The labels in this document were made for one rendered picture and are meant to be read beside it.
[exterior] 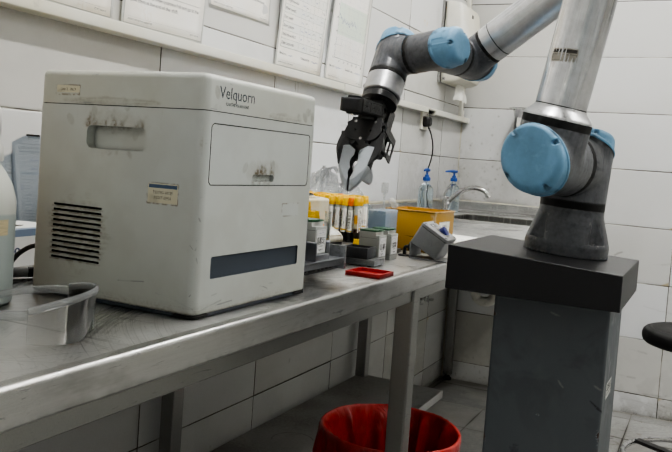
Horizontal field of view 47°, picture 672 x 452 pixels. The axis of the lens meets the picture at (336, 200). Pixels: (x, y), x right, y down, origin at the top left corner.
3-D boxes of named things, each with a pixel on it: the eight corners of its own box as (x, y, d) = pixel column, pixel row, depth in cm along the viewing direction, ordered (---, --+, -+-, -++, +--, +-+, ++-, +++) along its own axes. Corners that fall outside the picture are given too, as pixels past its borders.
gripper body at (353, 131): (389, 167, 146) (405, 114, 151) (377, 142, 139) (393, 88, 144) (353, 164, 150) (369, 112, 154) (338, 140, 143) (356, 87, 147)
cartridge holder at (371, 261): (374, 267, 151) (375, 249, 151) (332, 262, 155) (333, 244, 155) (383, 265, 156) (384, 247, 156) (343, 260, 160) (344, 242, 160)
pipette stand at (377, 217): (389, 256, 172) (392, 211, 171) (359, 253, 174) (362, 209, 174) (400, 252, 181) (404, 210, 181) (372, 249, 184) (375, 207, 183)
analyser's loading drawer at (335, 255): (286, 281, 115) (288, 247, 115) (248, 275, 118) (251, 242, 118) (345, 268, 133) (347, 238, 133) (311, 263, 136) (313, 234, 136)
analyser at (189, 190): (192, 321, 93) (208, 71, 91) (28, 289, 105) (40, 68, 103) (312, 290, 120) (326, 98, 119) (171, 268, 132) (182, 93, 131)
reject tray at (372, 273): (379, 279, 137) (379, 275, 137) (344, 274, 140) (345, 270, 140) (393, 275, 143) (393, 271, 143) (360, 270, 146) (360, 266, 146)
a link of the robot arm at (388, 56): (408, 19, 149) (373, 27, 155) (394, 64, 145) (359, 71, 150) (428, 44, 154) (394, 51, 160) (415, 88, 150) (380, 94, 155)
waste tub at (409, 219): (432, 254, 182) (436, 212, 182) (381, 247, 189) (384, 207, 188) (452, 250, 194) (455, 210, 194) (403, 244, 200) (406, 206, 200)
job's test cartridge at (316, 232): (313, 261, 125) (316, 222, 124) (288, 257, 127) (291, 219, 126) (325, 259, 128) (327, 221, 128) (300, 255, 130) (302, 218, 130)
